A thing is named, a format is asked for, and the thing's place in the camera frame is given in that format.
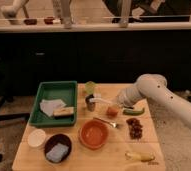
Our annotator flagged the white folded cloth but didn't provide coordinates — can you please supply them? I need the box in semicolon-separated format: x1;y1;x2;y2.
40;99;66;117

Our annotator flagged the green plastic cup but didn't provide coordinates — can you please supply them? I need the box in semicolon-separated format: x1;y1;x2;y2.
85;81;96;95

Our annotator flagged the green plastic tray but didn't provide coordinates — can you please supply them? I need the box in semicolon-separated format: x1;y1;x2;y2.
29;81;78;127

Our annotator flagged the dark red bowl on shelf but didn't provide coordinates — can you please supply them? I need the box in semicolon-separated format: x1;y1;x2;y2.
24;19;37;25

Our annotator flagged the dark brown bowl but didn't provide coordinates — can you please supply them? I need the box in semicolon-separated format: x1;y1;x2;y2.
44;134;72;163

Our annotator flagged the small metal cup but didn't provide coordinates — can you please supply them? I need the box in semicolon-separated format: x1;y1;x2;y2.
85;97;96;112

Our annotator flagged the blue sponge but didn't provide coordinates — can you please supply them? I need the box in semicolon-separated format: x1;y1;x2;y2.
46;143;69;163

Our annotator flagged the bunch of dark grapes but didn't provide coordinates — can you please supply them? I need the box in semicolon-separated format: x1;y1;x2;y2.
127;118;143;139

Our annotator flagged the yellow banana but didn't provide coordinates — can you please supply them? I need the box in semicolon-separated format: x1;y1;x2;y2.
125;152;155;162

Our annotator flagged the orange fruit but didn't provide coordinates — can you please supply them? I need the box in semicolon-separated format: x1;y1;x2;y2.
106;106;119;118

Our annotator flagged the tan sponge block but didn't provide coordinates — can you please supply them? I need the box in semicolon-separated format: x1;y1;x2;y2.
53;107;74;117

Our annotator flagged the green pepper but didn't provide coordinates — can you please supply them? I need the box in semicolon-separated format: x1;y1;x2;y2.
123;108;145;116

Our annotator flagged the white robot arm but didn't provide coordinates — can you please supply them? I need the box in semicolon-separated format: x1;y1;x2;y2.
114;74;191;129

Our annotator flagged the brown bowl on shelf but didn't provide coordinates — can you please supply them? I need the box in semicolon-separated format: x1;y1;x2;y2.
44;17;55;25

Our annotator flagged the white small bowl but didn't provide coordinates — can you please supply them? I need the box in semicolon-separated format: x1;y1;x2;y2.
27;129;46;148

